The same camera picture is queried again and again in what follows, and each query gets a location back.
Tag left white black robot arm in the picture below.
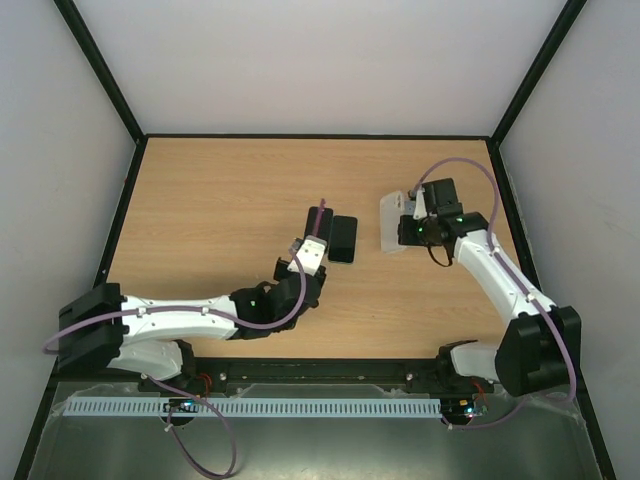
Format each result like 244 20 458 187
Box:
45 255 326 380

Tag light blue slotted cable duct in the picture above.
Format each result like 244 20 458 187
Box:
62 397 441 419

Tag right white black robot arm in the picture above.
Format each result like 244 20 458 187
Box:
380 178 581 397

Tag black phone blue edge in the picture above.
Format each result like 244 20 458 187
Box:
303 206 334 244

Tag black phone magenta edge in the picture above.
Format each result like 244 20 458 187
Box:
312 198 327 238

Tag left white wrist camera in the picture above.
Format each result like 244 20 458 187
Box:
287 235 327 276

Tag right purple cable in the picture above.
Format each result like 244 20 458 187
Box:
409 156 578 431

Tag black phone green edge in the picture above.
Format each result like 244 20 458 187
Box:
328 215 358 264

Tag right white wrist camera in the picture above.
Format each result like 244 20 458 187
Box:
403 184 428 221

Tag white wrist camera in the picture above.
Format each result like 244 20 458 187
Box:
287 235 327 276
403 184 428 221

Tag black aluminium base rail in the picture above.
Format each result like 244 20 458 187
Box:
49 354 581 396

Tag black enclosure frame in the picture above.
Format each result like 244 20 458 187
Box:
14 1 616 479

